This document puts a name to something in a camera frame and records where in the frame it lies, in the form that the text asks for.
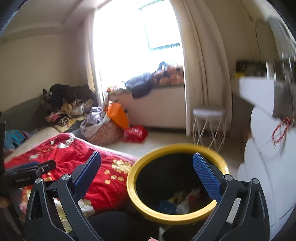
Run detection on yellow rimmed black trash bin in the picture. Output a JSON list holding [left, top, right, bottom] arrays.
[[126, 143, 230, 226]]

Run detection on red floral bed blanket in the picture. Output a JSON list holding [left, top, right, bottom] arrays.
[[1, 134, 139, 240]]

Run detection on floral fabric laundry basket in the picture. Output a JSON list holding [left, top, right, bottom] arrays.
[[86, 120, 123, 146]]

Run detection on grey lavender garment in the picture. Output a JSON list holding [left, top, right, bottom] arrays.
[[80, 106, 110, 138]]

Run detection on red plastic bag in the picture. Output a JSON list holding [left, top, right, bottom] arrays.
[[122, 126, 149, 143]]

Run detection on orange paper bag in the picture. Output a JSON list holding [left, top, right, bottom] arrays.
[[107, 102, 130, 130]]

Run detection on pile of clothes on bed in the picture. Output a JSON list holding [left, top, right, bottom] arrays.
[[42, 83, 97, 133]]

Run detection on cream window curtain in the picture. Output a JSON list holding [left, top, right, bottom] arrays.
[[171, 1, 232, 136]]

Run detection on clothes on window sill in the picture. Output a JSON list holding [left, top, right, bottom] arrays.
[[107, 62, 185, 99]]

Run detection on white wire frame stool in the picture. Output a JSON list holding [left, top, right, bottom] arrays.
[[192, 107, 227, 152]]

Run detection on red bead bracelet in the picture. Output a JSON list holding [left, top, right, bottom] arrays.
[[270, 116, 296, 148]]

